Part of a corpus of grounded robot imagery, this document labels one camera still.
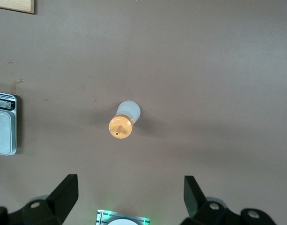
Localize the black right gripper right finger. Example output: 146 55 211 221
180 175 275 225

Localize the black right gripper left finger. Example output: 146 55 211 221
0 173 79 225

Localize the white sauce bottle orange cap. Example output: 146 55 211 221
108 100 142 141

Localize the silver digital kitchen scale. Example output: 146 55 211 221
0 90 18 156

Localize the brown liquid spill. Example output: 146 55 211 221
7 60 25 92

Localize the wooden cutting board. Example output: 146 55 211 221
0 0 37 15

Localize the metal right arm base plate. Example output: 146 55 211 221
96 209 151 225

